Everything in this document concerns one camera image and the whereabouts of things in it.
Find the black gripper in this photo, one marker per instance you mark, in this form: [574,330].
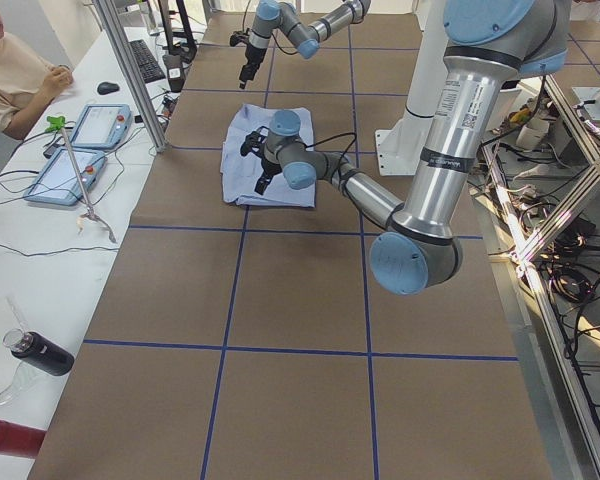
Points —
[268,165]
[251,54]

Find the light blue striped shirt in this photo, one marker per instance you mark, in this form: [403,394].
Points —
[241,173]

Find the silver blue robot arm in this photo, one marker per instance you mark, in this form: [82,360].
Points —
[487,44]
[305,38]

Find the black keyboard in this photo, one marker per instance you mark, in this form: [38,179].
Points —
[149,67]

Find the black computer mouse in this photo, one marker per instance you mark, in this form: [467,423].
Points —
[105,88]

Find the upper blue teach pendant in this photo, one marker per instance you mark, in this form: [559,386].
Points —
[101,126]

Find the blue teach pendant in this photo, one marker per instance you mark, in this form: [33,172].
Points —
[101,126]
[57,182]

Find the metal stand with green clip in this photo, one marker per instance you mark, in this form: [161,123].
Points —
[58,124]

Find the lower blue teach pendant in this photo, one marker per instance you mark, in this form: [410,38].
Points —
[57,182]

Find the person in beige shirt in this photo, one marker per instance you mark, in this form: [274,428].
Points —
[28,85]

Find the black drink bottle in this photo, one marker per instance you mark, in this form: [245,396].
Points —
[38,351]

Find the red cylinder bottle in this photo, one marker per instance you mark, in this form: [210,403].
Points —
[20,440]

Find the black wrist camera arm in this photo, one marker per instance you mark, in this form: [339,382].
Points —
[238,37]
[254,143]

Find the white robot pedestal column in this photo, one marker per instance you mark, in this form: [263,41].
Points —
[398,149]

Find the grey aluminium frame post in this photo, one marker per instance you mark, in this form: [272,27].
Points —
[107,13]

